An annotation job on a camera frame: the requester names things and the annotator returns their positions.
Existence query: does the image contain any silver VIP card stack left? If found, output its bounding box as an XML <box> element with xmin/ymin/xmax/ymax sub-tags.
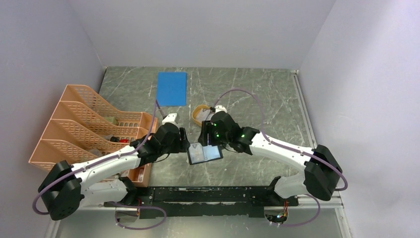
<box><xmin>196</xmin><ymin>110</ymin><xmax>214</xmax><ymax>122</ymax></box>

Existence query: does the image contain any yellow oval tray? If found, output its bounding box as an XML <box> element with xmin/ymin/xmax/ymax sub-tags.
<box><xmin>192</xmin><ymin>105</ymin><xmax>214</xmax><ymax>127</ymax></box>

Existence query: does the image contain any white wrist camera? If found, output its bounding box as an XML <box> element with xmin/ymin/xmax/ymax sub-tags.
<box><xmin>214</xmin><ymin>105</ymin><xmax>227</xmax><ymax>113</ymax></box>
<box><xmin>162</xmin><ymin>113</ymin><xmax>179</xmax><ymax>126</ymax></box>

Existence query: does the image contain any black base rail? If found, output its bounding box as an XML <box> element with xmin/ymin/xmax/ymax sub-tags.
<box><xmin>118</xmin><ymin>186</ymin><xmax>299</xmax><ymax>219</ymax></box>

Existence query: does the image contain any black card holder wallet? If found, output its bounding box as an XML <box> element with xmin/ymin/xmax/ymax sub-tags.
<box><xmin>187</xmin><ymin>146</ymin><xmax>223</xmax><ymax>165</ymax></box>

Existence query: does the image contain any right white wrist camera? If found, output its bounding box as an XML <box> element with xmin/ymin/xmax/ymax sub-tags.
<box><xmin>214</xmin><ymin>105</ymin><xmax>227</xmax><ymax>113</ymax></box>

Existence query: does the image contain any blue flat mat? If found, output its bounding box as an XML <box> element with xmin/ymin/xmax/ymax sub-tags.
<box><xmin>156</xmin><ymin>72</ymin><xmax>187</xmax><ymax>107</ymax></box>

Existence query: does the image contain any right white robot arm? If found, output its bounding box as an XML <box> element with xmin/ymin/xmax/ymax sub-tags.
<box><xmin>198</xmin><ymin>111</ymin><xmax>342</xmax><ymax>205</ymax></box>

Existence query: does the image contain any orange mesh file rack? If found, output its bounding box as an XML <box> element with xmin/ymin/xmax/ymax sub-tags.
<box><xmin>28</xmin><ymin>84</ymin><xmax>158</xmax><ymax>172</ymax></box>

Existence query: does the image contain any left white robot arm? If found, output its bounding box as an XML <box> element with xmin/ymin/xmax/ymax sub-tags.
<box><xmin>32</xmin><ymin>122</ymin><xmax>190</xmax><ymax>221</ymax></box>

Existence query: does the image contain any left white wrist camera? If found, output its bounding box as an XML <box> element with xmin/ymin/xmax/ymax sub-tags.
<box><xmin>162</xmin><ymin>113</ymin><xmax>179</xmax><ymax>126</ymax></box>

